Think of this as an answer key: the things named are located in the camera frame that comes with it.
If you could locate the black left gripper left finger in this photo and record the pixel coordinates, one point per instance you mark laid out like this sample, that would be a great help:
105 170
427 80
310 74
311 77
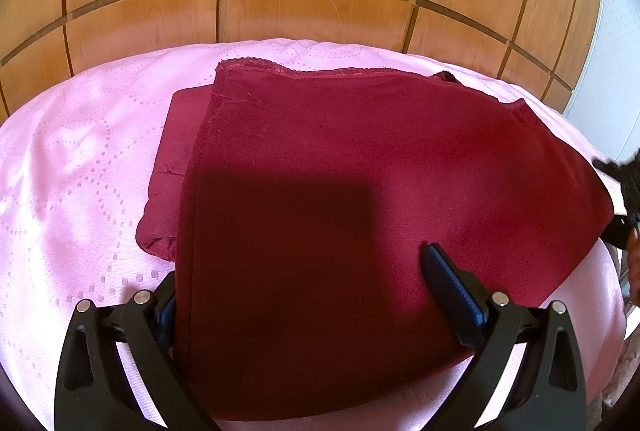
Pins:
116 371

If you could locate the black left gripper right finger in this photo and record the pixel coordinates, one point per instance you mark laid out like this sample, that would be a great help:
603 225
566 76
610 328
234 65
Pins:
526 371

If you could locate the dark red garment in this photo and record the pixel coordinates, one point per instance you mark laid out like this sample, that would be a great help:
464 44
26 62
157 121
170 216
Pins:
294 203

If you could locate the person's right hand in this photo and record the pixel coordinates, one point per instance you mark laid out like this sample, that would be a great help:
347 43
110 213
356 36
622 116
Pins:
633 262

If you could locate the pink patterned bed sheet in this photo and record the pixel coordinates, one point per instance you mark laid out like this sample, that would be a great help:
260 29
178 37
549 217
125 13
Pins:
75 167

